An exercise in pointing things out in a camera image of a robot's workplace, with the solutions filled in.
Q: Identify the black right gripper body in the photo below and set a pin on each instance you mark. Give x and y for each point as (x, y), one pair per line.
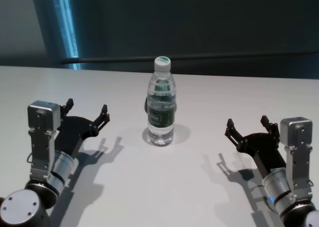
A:
(264, 147)

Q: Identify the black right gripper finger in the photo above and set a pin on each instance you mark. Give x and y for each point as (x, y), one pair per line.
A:
(231, 131)
(270, 127)

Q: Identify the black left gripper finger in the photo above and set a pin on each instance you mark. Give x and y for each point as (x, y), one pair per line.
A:
(103, 116)
(69, 103)

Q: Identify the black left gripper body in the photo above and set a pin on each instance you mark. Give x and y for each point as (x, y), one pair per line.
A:
(74, 130)

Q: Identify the clear water bottle green label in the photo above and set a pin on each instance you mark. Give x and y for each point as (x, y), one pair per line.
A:
(160, 127)

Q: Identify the grey handrail bar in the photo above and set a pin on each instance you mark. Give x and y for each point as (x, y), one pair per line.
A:
(112, 59)

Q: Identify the narrow glass window strip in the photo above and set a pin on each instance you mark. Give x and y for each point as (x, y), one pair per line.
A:
(66, 25)

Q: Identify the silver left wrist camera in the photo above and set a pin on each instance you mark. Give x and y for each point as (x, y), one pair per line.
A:
(43, 115)

